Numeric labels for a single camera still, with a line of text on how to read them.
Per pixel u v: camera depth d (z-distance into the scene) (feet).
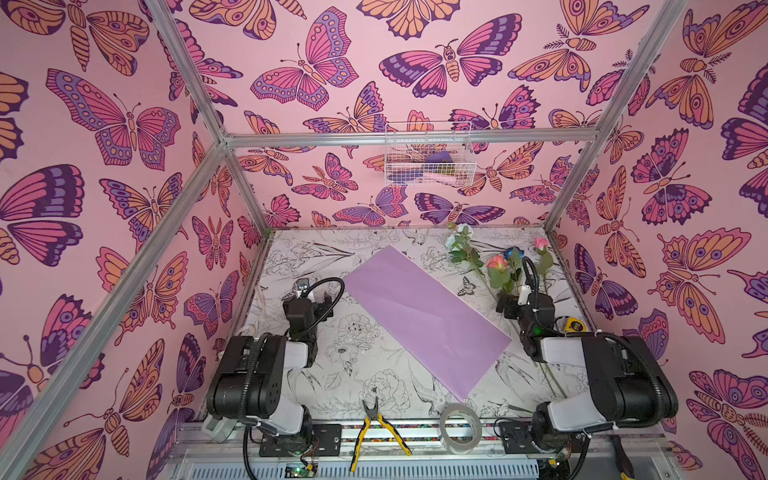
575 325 2.96
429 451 2.39
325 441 2.43
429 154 3.12
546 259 3.58
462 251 3.62
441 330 3.06
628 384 1.47
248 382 1.43
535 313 2.30
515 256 3.47
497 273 3.41
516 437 2.40
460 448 2.33
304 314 2.35
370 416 2.51
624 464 2.26
